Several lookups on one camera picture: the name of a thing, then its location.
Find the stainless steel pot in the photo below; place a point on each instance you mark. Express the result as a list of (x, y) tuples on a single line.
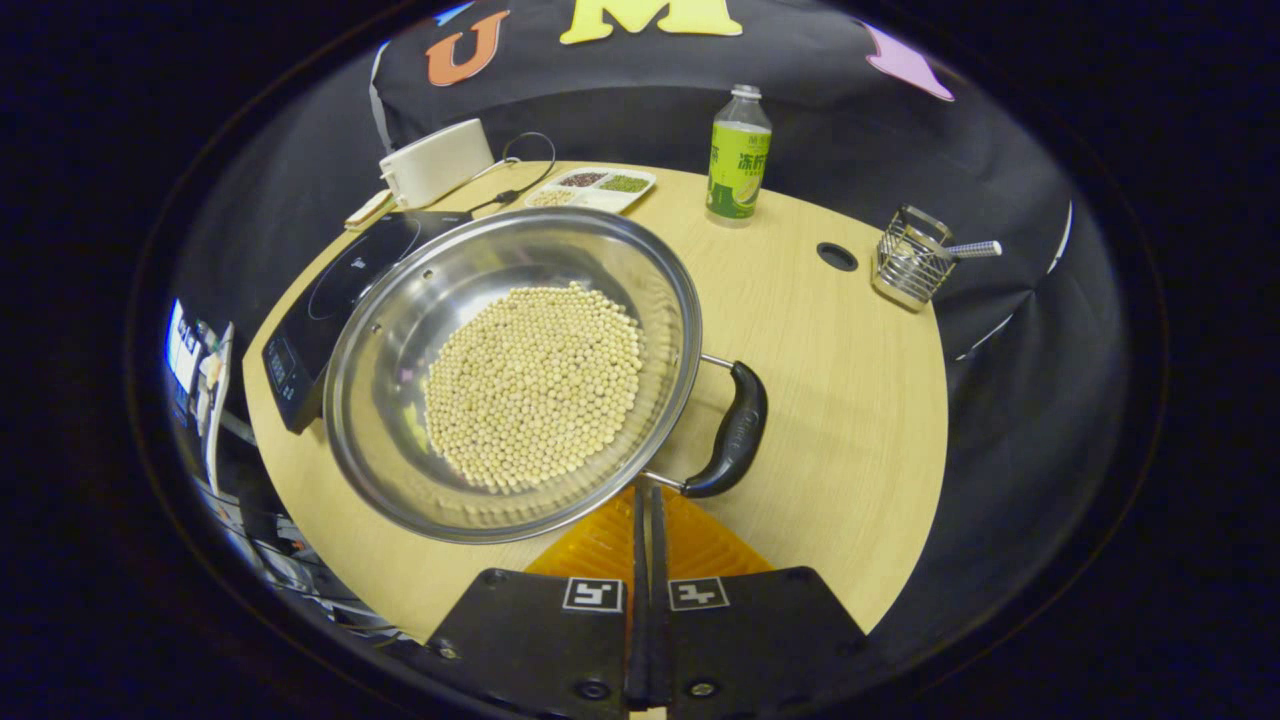
[(400, 330)]

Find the white bread sandwich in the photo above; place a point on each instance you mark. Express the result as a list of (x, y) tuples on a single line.
[(368, 210)]

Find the red bean pile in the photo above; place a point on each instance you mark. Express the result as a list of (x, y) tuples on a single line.
[(583, 179)]

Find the green mung bean pile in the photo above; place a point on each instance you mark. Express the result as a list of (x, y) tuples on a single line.
[(624, 184)]

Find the lit screen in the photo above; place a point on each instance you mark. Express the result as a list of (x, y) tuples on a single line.
[(183, 350)]

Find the black induction cooktop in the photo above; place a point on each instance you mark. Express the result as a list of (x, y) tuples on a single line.
[(298, 350)]

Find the green label drink bottle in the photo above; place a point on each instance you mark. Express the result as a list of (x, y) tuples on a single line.
[(738, 170)]

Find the small soybean pile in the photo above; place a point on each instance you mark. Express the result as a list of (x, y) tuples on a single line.
[(552, 197)]

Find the white divided dish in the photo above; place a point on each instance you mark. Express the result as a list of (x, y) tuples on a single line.
[(610, 200)]

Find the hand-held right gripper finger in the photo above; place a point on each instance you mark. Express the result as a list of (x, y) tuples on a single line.
[(641, 600), (658, 600)]

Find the metal utensil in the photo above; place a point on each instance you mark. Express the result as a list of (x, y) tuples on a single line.
[(975, 249)]

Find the large soybean pile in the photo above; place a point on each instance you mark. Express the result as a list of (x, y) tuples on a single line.
[(530, 390)]

